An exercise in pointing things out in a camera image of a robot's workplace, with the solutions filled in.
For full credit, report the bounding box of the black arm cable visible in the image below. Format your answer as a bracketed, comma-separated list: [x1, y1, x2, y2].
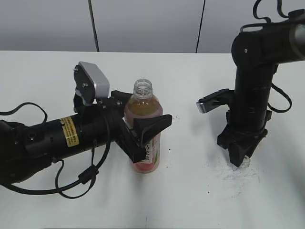
[252, 0, 293, 114]
[0, 102, 112, 199]

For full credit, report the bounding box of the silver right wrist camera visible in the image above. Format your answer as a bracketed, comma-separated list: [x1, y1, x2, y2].
[196, 89, 234, 114]

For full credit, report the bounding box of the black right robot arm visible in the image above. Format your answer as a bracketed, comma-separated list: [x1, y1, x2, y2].
[214, 1, 305, 167]

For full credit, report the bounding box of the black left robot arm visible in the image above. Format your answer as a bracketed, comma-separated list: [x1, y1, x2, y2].
[0, 91, 172, 184]

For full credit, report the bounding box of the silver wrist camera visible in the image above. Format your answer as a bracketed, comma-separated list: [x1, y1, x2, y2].
[196, 89, 234, 114]
[73, 61, 110, 106]

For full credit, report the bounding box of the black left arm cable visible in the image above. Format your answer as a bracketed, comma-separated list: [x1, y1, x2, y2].
[0, 102, 112, 199]

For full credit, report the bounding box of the white bottle cap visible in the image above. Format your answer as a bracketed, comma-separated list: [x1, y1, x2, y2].
[237, 156, 251, 168]

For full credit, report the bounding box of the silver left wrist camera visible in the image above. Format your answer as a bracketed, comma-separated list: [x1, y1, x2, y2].
[73, 61, 110, 106]

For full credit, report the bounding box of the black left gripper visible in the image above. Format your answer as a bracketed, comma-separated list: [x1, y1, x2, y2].
[73, 90, 173, 163]

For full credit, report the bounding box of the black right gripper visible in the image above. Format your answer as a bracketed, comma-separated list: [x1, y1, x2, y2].
[217, 110, 272, 167]

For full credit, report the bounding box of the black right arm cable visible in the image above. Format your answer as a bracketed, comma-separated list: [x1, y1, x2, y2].
[252, 0, 293, 114]

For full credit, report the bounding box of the peach oolong tea bottle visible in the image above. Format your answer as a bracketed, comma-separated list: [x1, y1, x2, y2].
[124, 79, 163, 173]

